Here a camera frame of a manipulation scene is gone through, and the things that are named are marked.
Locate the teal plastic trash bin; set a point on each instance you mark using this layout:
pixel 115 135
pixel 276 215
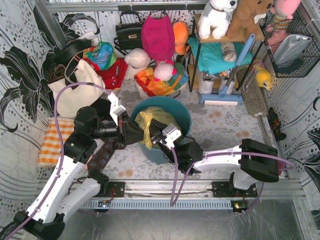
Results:
pixel 166 110

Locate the black round hat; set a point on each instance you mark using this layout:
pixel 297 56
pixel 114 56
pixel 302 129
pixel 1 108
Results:
pixel 63 56

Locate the black wire basket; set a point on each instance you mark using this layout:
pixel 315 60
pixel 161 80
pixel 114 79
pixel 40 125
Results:
pixel 307 60

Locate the pink plush toy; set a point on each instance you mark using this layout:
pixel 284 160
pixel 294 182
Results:
pixel 282 14

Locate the white plush bear red clothes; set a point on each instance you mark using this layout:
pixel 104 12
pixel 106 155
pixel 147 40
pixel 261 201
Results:
pixel 124 69

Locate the dark floral necktie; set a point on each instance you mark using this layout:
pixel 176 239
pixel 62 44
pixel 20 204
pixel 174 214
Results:
pixel 103 155

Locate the colorful rainbow cloth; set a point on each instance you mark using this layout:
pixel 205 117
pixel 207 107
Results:
pixel 101 57

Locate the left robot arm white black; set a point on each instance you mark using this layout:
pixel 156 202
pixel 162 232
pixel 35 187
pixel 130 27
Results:
pixel 78 174

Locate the brown teddy bear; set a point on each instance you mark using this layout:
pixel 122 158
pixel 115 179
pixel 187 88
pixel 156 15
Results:
pixel 246 17

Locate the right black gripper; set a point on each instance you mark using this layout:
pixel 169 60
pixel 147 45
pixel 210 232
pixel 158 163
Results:
pixel 164 146

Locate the cream canvas tote bag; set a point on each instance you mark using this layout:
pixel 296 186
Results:
pixel 72 99

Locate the orange plush toy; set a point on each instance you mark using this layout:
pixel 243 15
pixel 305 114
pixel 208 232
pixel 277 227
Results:
pixel 181 35

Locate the grey patterned rolled cloth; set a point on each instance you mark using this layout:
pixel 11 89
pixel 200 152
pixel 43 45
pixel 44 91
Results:
pixel 228 51

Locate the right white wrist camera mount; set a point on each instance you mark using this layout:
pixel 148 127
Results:
pixel 171 133

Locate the magenta knitted bag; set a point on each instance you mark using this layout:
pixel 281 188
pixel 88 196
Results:
pixel 158 39

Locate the teal folded cloth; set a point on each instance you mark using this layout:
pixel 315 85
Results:
pixel 211 57

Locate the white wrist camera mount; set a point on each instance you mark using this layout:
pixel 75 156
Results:
pixel 171 133
pixel 116 107

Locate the pink round plush head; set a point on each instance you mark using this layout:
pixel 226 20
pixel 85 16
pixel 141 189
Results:
pixel 164 71

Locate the white sneaker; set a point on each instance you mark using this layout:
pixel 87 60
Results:
pixel 205 83

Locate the yellow plush duck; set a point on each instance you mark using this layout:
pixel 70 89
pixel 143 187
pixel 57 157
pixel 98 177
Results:
pixel 262 75

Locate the orange striped cloth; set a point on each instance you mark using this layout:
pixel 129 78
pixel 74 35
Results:
pixel 148 87

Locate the orange white checkered towel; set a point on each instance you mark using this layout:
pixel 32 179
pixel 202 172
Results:
pixel 51 147

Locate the silver foil pouch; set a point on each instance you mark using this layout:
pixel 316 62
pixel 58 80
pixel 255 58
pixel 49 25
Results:
pixel 290 48

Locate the black leather handbag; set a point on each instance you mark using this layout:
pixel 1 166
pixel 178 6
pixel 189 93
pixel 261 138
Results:
pixel 128 35

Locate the blue lint roller mop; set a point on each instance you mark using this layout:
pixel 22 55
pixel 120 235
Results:
pixel 222 98

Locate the white plush dog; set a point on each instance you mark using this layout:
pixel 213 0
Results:
pixel 216 18

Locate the aluminium rail base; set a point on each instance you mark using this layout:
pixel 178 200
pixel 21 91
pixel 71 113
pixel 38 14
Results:
pixel 196 194

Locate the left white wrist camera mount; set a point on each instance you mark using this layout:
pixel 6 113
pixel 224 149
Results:
pixel 116 107

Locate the dark patterned cloth right side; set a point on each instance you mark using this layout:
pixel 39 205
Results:
pixel 275 125

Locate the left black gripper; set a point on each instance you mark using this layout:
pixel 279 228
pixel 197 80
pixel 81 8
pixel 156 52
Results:
pixel 122 130

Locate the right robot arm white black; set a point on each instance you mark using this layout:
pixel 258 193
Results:
pixel 253 161

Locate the black metal shelf rack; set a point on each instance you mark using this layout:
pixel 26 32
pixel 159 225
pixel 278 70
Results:
pixel 192 61

